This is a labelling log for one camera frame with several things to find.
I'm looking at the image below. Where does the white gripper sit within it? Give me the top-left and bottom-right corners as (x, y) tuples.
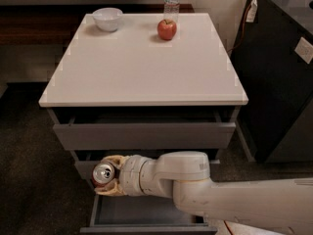
(95, 151), (210, 198)

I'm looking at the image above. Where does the red coke can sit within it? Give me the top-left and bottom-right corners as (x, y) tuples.
(92, 162), (114, 186)

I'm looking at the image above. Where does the grey bottom drawer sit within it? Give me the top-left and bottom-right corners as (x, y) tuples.
(80, 195), (217, 235)

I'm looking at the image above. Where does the grey drawer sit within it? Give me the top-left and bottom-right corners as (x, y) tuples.
(80, 195), (217, 235)
(69, 149), (223, 180)
(48, 107), (240, 151)

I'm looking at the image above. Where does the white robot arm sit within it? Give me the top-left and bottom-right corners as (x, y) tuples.
(92, 151), (313, 235)

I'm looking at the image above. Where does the grey middle drawer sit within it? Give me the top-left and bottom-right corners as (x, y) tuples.
(69, 149), (223, 180)

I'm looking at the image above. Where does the grey top drawer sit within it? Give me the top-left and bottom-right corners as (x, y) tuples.
(48, 107), (240, 151)

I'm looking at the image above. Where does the red apple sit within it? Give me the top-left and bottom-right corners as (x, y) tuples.
(157, 19), (177, 40)

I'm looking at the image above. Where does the white bowl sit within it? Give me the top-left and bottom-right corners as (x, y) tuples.
(92, 8), (123, 32)

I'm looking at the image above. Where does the dark wooden shelf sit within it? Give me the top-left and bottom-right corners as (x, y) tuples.
(0, 3), (195, 46)

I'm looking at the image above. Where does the black side cabinet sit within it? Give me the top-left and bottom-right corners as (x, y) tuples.
(231, 0), (313, 163)

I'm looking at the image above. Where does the clear plastic water bottle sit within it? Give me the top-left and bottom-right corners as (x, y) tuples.
(163, 0), (180, 23)

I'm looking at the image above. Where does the orange power cable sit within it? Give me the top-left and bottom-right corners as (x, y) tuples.
(223, 0), (313, 235)

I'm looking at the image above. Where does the white cable tag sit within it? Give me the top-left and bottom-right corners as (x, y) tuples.
(246, 0), (258, 23)

